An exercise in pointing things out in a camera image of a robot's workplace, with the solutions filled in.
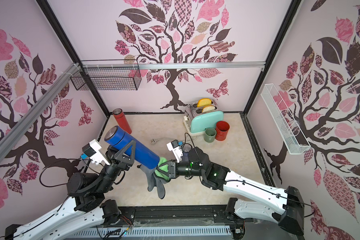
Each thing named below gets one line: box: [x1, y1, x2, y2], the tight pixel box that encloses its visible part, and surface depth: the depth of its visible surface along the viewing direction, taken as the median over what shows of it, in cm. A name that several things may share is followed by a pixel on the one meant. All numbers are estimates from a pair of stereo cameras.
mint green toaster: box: [183, 100, 225, 136], surface depth 101 cm
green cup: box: [204, 127, 217, 143], surface depth 103 cm
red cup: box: [215, 120, 230, 141], surface depth 102 cm
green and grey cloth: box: [137, 157, 171, 199], surface depth 60 cm
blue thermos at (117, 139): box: [104, 125, 160, 170], surface depth 50 cm
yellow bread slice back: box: [197, 98, 213, 108], surface depth 102 cm
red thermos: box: [112, 108, 132, 135], surface depth 96 cm
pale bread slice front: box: [202, 105, 216, 113], surface depth 100 cm
